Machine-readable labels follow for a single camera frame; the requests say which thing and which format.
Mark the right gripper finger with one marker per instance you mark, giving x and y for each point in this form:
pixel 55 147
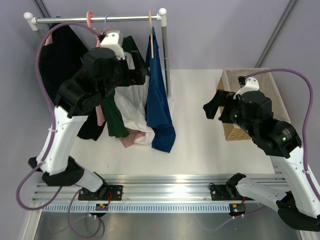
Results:
pixel 224 94
pixel 211 107

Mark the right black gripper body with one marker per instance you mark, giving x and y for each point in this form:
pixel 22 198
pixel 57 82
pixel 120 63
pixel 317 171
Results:
pixel 231 106

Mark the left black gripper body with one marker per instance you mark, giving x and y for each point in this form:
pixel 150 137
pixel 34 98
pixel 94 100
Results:
pixel 129 77

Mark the blue t shirt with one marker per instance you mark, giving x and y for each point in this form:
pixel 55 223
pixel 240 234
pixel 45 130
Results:
pixel 157 111

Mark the wooden hanger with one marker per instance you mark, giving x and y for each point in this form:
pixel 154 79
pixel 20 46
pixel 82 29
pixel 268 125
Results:
pixel 151 34

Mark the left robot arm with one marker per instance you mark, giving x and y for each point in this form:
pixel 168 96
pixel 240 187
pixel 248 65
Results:
pixel 101 72

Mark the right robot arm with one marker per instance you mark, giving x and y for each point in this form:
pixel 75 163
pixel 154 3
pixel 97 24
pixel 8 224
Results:
pixel 298 207

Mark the pink shirt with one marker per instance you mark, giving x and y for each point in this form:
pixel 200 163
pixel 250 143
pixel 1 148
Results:
pixel 130 140

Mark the black t shirt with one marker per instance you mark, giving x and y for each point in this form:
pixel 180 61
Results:
pixel 61 59

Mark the pink hanger under black shirt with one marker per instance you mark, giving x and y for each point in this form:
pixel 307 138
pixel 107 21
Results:
pixel 48 40

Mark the metal clothes rack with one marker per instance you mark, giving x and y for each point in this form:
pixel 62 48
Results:
pixel 161 16

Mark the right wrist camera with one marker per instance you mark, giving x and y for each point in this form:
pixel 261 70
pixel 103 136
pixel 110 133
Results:
pixel 250 84

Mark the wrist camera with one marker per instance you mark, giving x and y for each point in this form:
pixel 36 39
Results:
pixel 250 84
pixel 114 40

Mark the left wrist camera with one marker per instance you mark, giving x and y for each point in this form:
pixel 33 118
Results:
pixel 114 40

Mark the light blue wire hanger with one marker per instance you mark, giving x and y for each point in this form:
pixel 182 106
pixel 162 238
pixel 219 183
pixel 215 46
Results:
pixel 106 26

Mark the aluminium mounting rail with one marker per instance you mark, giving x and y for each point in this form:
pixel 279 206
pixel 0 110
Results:
pixel 160 188

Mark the slotted cable duct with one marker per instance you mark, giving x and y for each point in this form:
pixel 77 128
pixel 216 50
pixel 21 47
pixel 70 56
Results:
pixel 138 208

